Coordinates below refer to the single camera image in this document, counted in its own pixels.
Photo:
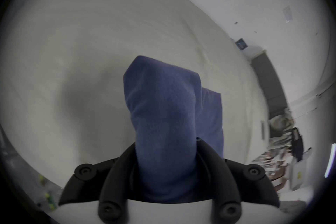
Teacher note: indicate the dark blue shirt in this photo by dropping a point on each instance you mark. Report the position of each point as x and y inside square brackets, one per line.
[165, 123]

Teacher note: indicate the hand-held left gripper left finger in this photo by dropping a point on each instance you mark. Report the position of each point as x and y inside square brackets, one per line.
[110, 181]

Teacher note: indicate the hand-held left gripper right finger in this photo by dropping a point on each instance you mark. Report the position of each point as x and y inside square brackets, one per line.
[223, 178]

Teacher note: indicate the bed with pale sheet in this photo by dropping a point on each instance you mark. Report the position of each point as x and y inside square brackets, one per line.
[78, 60]

